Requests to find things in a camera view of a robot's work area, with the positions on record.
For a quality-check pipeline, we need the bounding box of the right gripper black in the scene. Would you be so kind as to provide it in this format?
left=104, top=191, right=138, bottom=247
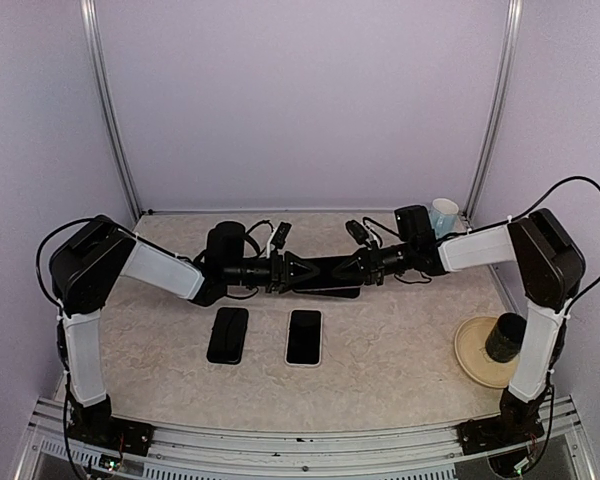
left=332, top=239, right=416, bottom=285

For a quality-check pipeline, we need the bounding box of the white-edged phone screen up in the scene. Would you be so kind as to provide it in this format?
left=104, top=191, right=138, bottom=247
left=285, top=310, right=323, bottom=368

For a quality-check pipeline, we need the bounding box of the beige plate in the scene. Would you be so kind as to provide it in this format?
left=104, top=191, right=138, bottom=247
left=454, top=317, right=520, bottom=389

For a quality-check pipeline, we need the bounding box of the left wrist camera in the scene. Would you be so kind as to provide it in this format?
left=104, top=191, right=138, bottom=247
left=265, top=222, right=292, bottom=258

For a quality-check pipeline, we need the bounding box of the left aluminium frame post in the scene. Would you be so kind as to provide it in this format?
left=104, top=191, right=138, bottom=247
left=80, top=0, right=142, bottom=222

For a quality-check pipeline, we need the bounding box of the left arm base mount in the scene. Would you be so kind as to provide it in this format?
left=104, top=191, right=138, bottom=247
left=68, top=394, right=155, bottom=457

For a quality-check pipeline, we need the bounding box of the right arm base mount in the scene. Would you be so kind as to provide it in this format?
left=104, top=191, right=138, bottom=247
left=455, top=387, right=550, bottom=455

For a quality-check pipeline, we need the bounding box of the dark green mug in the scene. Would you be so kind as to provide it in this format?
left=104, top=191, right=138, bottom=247
left=485, top=313, right=527, bottom=363

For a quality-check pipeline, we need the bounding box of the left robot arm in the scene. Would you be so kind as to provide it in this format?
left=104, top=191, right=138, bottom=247
left=49, top=215, right=320, bottom=445

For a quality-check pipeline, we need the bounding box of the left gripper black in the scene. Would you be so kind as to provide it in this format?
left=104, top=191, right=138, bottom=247
left=225, top=250, right=322, bottom=294

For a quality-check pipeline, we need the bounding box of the right aluminium frame post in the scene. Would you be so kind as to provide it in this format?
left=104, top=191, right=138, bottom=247
left=464, top=0, right=524, bottom=222

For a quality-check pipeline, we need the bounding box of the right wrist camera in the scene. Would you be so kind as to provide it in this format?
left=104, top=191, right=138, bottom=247
left=345, top=220, right=381, bottom=250

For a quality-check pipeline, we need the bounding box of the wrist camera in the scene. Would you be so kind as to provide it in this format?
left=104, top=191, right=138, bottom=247
left=345, top=220, right=381, bottom=250
left=265, top=222, right=292, bottom=258

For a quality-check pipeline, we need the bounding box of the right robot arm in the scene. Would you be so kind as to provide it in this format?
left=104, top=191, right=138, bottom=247
left=331, top=205, right=586, bottom=403

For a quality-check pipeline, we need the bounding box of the aluminium frame post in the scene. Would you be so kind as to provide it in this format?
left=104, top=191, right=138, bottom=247
left=464, top=0, right=524, bottom=222
left=80, top=0, right=142, bottom=222

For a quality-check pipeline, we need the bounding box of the light blue mug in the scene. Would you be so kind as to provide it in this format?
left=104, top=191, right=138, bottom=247
left=429, top=198, right=459, bottom=239

